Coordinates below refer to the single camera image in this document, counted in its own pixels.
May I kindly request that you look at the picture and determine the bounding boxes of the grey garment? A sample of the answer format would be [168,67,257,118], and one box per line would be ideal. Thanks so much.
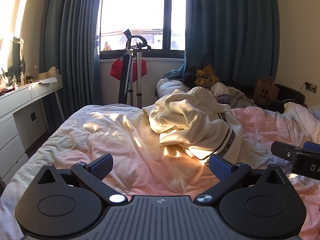
[225,86,257,108]

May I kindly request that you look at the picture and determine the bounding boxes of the row of cosmetic bottles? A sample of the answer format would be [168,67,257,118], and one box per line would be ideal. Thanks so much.
[0,72,36,94]

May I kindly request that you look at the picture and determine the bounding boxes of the white zip-up jacket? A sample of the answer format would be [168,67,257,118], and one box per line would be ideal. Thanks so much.
[142,86,247,167]

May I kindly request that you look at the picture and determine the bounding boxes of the wavy frame mirror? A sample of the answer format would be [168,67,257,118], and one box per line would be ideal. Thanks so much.
[0,36,26,78]

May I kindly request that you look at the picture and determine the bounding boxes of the white dressing table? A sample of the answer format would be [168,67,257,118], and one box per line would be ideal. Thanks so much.
[0,74,63,179]

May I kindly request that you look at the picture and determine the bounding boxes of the brown paper bag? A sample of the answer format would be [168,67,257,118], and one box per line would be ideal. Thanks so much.
[252,76,280,106]

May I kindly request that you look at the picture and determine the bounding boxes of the clothes rack stand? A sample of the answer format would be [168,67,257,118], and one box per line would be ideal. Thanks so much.
[118,28,152,108]

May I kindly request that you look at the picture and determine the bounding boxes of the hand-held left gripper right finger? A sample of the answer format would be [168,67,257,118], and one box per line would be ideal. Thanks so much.
[194,154,286,205]

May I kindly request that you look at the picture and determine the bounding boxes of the pink and white bed cover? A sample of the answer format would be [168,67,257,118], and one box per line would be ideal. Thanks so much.
[0,101,320,240]

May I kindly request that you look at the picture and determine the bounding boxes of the teal curtain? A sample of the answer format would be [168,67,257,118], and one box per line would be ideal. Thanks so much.
[184,0,280,87]
[40,0,107,128]

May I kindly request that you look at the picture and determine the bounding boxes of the mustard yellow garment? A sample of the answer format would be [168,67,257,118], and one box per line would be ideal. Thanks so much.
[195,65,220,86]

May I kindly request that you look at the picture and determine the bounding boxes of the dark navy garment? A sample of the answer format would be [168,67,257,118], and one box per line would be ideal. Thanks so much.
[182,66,221,88]

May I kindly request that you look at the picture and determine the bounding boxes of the white padded jacket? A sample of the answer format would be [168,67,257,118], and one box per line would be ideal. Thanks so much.
[157,65,191,98]

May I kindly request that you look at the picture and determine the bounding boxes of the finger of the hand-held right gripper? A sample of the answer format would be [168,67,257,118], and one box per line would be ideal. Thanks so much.
[303,141,320,154]
[271,141,304,159]

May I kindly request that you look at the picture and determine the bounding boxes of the window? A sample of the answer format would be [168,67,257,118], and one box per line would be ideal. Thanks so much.
[99,0,187,60]

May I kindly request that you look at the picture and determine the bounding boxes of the light blue pillow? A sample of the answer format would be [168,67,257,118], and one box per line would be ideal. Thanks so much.
[307,105,320,117]

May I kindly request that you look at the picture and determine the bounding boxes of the white garment with purple print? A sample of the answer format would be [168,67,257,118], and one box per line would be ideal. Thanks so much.
[209,82,236,105]

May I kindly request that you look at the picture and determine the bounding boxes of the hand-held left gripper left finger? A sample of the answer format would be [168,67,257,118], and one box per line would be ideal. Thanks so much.
[37,153,128,205]

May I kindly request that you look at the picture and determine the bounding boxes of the wall socket with plug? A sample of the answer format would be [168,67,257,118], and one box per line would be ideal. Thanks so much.
[303,81,318,93]

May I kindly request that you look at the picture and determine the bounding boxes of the black chair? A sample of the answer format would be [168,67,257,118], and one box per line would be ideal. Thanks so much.
[265,83,306,113]

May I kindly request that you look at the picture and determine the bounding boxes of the red garment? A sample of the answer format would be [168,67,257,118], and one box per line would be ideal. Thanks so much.
[110,57,148,82]

